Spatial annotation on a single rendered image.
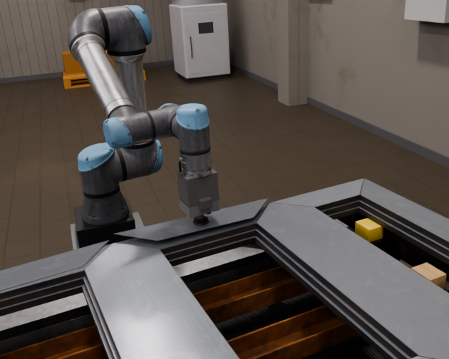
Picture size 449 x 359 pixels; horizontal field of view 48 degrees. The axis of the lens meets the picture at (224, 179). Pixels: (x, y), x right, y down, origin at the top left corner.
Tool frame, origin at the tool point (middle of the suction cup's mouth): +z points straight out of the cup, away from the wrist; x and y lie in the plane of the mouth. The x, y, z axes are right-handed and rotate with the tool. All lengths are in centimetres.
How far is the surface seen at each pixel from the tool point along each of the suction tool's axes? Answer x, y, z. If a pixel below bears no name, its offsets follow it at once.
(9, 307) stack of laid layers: -5.4, -48.3, 3.4
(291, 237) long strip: -17.4, 16.1, 0.2
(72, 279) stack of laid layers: -4.5, -34.4, 1.7
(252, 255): 7.0, 18.8, 18.5
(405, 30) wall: 200, 275, -8
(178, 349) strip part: -40.0, -23.1, 0.1
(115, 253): -1.1, -23.2, 0.2
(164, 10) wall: 740, 277, -4
